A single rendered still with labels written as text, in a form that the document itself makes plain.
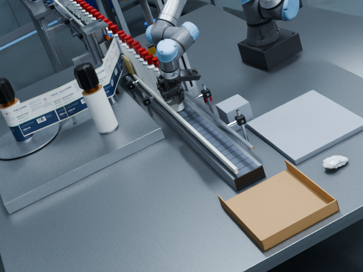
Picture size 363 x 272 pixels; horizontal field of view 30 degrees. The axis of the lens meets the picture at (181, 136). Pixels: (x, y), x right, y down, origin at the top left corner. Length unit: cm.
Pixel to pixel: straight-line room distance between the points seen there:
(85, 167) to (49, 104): 41
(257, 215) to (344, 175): 31
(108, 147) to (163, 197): 43
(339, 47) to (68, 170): 126
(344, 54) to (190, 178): 92
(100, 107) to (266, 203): 89
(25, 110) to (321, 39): 133
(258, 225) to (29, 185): 99
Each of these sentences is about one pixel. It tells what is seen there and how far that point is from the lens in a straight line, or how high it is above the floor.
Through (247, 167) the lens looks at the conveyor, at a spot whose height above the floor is 88.
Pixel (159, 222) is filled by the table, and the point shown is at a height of 83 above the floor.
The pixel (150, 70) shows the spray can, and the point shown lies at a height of 103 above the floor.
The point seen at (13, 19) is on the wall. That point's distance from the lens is 763.
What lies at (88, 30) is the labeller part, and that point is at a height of 114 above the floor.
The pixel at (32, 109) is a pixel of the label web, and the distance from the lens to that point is 294.
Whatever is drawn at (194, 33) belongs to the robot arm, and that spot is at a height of 122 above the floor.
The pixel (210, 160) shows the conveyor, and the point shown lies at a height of 86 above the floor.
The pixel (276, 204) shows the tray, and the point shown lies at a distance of 214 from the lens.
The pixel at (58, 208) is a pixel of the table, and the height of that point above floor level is 83.
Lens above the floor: 211
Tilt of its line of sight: 29 degrees down
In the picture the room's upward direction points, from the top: 20 degrees counter-clockwise
